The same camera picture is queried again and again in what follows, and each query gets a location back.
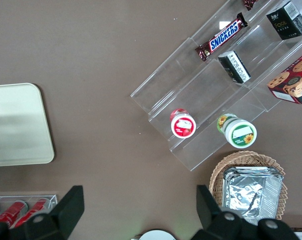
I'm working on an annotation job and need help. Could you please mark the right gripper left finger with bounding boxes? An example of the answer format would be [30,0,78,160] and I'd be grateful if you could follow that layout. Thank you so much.
[22,184,85,240]

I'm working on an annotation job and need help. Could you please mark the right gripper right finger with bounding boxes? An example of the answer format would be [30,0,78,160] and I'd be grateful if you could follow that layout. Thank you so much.
[190,184,244,240]

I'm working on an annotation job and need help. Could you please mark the light tan wicker basket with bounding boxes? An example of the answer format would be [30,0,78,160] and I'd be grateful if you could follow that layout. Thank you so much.
[209,150,289,221]

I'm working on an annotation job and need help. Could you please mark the beige plastic tray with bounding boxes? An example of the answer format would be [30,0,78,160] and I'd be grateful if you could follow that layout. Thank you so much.
[0,82,55,168]

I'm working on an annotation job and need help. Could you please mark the clear acrylic bottle rack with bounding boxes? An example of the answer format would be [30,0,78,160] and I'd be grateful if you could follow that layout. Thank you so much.
[0,194,58,227]

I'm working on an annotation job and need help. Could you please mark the red cola bottle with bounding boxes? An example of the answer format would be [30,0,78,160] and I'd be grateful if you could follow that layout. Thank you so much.
[14,198,51,228]
[0,200,28,224]

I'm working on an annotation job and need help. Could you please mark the silver foil container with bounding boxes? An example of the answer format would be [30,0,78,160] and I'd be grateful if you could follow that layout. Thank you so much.
[222,166,284,226]

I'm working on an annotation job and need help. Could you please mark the green label white-lid jar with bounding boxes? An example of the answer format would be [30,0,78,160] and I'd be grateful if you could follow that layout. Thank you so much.
[217,113,257,149]

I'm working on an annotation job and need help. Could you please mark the red label white-lid jar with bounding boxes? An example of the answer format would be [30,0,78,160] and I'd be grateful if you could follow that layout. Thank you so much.
[170,108,197,139]

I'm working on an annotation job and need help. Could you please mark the clear acrylic stepped stand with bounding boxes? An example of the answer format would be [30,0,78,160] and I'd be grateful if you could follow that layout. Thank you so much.
[130,0,302,172]

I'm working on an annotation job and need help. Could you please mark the small black box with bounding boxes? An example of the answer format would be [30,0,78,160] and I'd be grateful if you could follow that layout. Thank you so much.
[266,0,302,41]
[218,50,252,84]

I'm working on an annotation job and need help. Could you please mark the red cookie box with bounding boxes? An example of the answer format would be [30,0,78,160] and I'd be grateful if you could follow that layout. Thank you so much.
[267,50,302,106]

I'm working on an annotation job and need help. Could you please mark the Snickers chocolate bar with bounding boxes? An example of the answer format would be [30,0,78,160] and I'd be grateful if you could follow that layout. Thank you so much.
[242,0,260,12]
[195,12,249,62]

